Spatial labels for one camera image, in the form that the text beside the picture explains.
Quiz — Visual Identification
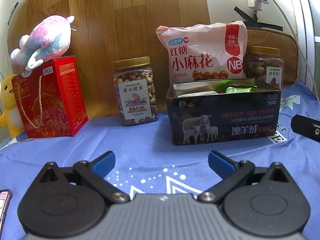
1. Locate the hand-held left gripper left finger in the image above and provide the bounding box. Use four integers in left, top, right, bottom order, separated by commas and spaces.
30, 150, 130, 203

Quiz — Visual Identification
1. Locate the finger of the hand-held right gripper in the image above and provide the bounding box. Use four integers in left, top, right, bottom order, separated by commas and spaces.
291, 114, 320, 143

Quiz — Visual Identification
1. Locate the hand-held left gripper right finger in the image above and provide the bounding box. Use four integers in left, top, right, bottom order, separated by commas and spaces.
197, 150, 298, 203

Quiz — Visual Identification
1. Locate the dark tin box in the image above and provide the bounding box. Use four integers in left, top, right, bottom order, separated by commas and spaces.
165, 78, 282, 145

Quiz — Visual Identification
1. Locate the bright green snack packet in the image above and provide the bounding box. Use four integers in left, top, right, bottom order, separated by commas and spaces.
225, 84, 258, 94

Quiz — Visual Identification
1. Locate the blue printed tablecloth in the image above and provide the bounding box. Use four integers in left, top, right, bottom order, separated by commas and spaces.
0, 80, 320, 240

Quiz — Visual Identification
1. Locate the cashew nut jar gold lid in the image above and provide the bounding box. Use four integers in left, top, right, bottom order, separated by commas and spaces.
112, 56, 158, 127

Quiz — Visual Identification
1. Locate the pecan nut jar gold lid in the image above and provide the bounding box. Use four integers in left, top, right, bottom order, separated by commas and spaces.
246, 46, 285, 89

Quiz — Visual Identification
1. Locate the red gift box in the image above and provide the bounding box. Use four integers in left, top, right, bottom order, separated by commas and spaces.
11, 56, 89, 138

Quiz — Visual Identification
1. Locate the pink snack bag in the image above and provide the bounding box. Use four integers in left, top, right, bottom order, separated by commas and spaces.
156, 20, 248, 82

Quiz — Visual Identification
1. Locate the smartphone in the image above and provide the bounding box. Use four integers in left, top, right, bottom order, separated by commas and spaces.
0, 189, 12, 229

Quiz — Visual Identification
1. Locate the yellow plush duck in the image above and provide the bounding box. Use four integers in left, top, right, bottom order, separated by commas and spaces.
0, 74, 25, 138

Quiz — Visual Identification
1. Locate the wood grain board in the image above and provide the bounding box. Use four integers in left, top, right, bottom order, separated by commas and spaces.
6, 0, 210, 120

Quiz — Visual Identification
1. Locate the pink blue plush toy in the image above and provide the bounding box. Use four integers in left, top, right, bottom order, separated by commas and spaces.
10, 15, 75, 72

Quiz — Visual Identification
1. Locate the white cable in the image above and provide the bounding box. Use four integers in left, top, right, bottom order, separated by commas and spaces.
269, 0, 320, 95

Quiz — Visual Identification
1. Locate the white window frame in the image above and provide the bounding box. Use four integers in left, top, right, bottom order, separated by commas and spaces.
292, 0, 320, 100

